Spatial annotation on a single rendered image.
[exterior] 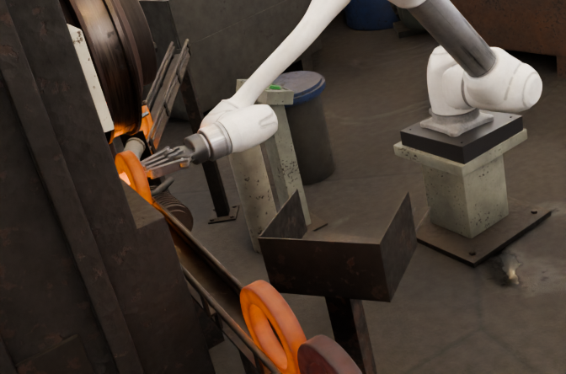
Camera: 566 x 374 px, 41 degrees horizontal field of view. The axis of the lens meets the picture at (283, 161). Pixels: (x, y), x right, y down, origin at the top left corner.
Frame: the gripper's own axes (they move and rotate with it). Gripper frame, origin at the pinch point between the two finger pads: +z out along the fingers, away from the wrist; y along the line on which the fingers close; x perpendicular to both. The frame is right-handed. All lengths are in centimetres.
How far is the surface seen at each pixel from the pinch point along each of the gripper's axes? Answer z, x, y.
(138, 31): -8.0, 36.3, -13.5
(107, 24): 0.1, 41.3, -21.0
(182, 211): -17.1, -26.3, 23.0
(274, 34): -156, -43, 208
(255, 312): 2, -5, -66
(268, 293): 2, 3, -73
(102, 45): 2.6, 37.9, -21.7
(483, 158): -112, -42, -1
